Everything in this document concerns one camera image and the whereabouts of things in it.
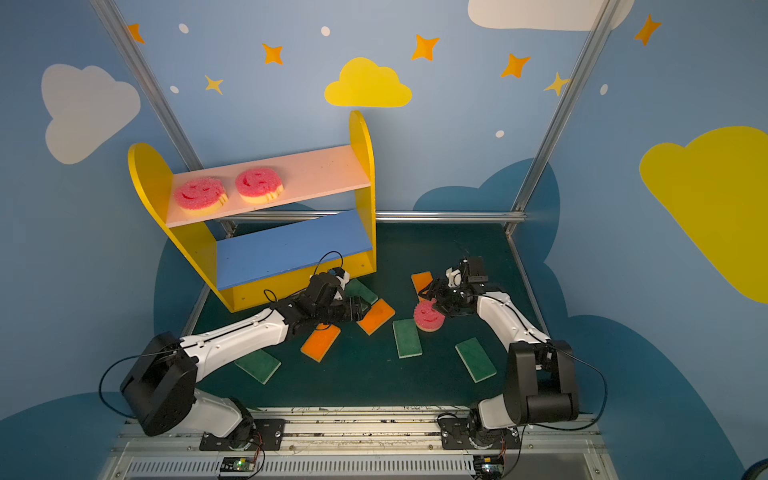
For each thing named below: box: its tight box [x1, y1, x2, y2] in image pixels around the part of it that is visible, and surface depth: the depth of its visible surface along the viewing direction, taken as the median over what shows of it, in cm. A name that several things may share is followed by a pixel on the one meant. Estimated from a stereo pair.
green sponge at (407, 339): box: [392, 318, 423, 359], surface depth 92 cm
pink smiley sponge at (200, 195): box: [174, 177, 228, 216], surface depth 68 cm
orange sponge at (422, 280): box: [411, 271, 434, 295], surface depth 108 cm
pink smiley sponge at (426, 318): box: [413, 298, 445, 333], surface depth 95 cm
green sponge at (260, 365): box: [234, 349, 282, 385], surface depth 85 cm
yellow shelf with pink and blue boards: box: [128, 112, 378, 312], surface depth 82 cm
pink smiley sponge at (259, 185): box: [236, 168, 284, 204], surface depth 71 cm
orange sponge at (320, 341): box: [300, 323, 341, 363], surface depth 90 cm
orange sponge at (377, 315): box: [356, 298, 396, 336], surface depth 98 cm
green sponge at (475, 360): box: [455, 337, 497, 383], surface depth 88 cm
